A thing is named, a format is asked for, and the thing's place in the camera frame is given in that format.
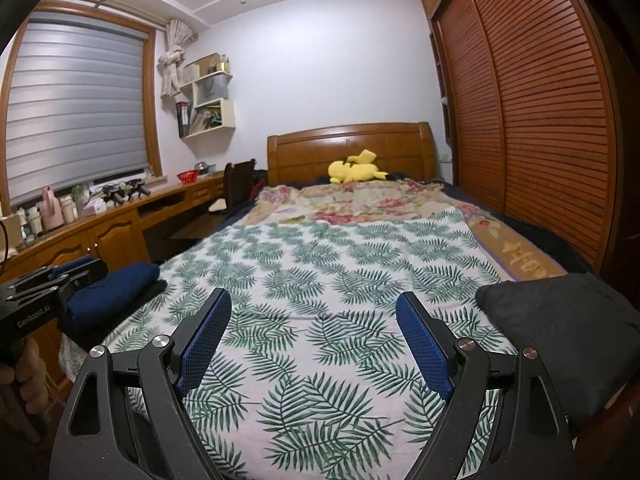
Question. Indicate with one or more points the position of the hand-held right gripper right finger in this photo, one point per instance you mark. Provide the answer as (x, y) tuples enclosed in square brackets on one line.
[(425, 345)]

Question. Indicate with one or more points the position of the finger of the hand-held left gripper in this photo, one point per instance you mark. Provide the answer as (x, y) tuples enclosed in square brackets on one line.
[(87, 282), (75, 266)]

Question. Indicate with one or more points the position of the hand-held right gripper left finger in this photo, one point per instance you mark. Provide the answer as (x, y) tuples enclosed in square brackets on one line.
[(205, 340)]

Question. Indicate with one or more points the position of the blue blazer jacket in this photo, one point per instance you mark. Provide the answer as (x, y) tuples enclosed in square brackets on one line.
[(110, 285)]

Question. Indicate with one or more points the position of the person's left hand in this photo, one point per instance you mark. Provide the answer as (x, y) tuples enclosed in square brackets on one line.
[(32, 375)]

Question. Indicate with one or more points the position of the wooden desk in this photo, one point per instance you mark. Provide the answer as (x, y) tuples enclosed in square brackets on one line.
[(115, 240)]

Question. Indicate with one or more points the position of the row of cosmetic bottles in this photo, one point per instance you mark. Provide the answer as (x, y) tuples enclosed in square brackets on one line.
[(70, 210)]

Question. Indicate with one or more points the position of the pink jug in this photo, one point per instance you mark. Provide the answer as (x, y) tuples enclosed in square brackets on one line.
[(51, 210)]

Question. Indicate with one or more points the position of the pink tissue box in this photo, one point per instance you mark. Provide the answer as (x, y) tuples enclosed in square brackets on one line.
[(95, 207)]

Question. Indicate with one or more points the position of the black tripod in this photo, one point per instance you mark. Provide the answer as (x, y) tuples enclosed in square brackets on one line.
[(114, 195), (137, 186)]

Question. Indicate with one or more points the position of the leaf print bed sheet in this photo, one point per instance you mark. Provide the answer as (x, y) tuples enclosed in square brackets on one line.
[(325, 285)]

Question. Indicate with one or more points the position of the dark grey clothing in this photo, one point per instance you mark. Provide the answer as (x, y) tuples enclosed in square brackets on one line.
[(560, 320)]

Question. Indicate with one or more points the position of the red bowl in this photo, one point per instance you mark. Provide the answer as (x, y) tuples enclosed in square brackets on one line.
[(187, 176)]

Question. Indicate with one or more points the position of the grey window blind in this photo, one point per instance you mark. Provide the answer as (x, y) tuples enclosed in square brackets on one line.
[(75, 110)]

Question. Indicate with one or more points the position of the metal bowl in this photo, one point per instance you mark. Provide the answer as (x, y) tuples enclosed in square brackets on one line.
[(202, 168)]

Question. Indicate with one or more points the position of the floral quilt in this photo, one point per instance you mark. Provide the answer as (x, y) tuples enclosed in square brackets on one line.
[(350, 200)]

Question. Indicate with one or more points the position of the dark wooden chair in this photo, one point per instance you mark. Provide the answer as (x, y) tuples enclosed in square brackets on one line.
[(237, 180)]

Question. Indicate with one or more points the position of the yellow plush toy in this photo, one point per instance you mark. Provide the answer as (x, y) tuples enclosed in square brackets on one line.
[(352, 170)]

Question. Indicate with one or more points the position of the row of books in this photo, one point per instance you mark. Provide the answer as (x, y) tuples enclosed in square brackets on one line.
[(200, 120)]

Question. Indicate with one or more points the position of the wooden bed headboard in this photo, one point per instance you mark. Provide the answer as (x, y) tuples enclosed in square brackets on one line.
[(300, 155)]

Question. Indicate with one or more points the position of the grey paper bag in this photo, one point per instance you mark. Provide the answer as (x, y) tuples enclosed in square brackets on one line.
[(212, 89)]

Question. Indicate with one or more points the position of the tied beige curtain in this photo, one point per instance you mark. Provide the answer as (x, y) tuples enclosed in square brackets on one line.
[(170, 60)]

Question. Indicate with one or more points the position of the beige box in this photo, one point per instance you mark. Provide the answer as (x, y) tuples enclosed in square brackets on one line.
[(200, 67)]

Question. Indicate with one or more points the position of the wooden louvred wardrobe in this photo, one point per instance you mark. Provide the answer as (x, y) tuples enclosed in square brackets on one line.
[(525, 110)]

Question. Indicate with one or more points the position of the wooden door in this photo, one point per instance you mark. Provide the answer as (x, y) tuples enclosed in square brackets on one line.
[(625, 185)]

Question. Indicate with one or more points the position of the brass curtain rod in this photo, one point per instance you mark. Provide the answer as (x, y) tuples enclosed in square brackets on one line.
[(130, 10)]

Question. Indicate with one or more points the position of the wooden window frame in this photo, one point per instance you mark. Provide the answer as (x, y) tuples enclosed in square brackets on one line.
[(154, 110)]

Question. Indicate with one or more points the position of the white wall shelf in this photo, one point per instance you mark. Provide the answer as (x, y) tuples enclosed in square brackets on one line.
[(227, 112)]

